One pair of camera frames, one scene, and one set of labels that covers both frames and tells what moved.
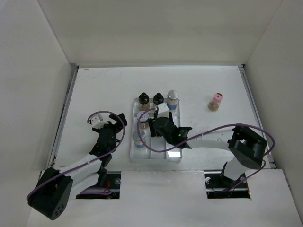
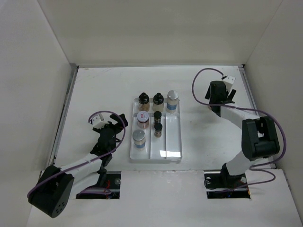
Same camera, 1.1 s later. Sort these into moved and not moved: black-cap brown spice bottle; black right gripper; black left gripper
Moved: black right gripper
Not moved: black left gripper; black-cap brown spice bottle
